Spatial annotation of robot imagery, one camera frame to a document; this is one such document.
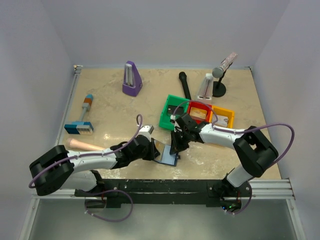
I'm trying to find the silver credit card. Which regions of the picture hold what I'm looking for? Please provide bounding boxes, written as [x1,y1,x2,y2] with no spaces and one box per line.
[156,141,165,162]

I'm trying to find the blue card holder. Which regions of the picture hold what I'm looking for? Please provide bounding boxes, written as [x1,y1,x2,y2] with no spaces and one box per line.
[156,144,179,167]

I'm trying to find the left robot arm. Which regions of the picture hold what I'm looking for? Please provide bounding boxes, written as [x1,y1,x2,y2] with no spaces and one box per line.
[28,134,163,196]

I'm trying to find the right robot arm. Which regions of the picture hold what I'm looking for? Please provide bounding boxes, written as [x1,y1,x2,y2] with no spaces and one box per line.
[170,113,279,197]

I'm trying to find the tan card in red bin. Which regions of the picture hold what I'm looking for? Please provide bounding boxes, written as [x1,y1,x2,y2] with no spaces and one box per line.
[189,107,208,121]

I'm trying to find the black card in green bin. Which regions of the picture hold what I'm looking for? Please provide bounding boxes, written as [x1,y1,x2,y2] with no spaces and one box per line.
[167,105,185,117]

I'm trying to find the cards in orange bin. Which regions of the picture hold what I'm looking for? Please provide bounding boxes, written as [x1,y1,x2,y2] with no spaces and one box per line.
[214,115,229,128]

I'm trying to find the red bin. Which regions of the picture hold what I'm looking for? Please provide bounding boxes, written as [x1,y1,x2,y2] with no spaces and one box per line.
[187,101,213,124]

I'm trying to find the green bin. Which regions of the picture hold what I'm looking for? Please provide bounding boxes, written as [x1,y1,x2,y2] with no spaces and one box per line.
[158,94,189,131]

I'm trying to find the orange bin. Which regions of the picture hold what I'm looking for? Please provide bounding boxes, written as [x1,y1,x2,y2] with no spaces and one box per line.
[210,105,235,129]

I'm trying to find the clear metronome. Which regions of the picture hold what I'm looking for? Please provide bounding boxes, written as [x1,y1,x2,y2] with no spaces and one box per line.
[196,73,214,104]

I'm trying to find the black microphone stand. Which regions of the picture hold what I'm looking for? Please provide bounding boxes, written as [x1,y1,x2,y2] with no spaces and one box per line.
[212,63,226,98]

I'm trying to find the black microphone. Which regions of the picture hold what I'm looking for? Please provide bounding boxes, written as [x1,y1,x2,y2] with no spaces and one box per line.
[178,71,192,100]

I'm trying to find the blue grey toy tool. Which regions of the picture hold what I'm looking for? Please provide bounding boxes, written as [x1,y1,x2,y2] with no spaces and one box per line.
[64,94,94,135]

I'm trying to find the silver microphone on stand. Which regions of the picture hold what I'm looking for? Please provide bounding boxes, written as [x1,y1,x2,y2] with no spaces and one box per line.
[212,52,238,79]

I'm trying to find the purple metronome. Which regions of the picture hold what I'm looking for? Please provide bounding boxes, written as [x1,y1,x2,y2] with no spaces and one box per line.
[122,61,143,97]

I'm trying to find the pink cylinder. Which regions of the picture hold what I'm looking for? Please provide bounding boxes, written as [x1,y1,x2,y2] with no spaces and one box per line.
[66,138,105,151]

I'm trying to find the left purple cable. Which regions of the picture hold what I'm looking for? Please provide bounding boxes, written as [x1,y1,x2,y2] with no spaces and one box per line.
[28,114,144,189]

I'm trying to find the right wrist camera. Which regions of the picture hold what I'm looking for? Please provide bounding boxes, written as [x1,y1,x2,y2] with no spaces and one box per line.
[170,114,182,132]

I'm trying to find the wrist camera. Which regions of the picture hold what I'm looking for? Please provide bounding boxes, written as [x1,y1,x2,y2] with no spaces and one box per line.
[138,124,154,141]
[170,114,182,132]

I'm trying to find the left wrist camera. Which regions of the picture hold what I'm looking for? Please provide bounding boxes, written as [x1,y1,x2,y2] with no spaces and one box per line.
[138,124,154,141]

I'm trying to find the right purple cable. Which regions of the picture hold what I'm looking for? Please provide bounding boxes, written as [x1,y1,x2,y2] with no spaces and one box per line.
[171,100,295,180]

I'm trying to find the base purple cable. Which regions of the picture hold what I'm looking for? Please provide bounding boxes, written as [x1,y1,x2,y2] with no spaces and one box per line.
[84,189,135,222]

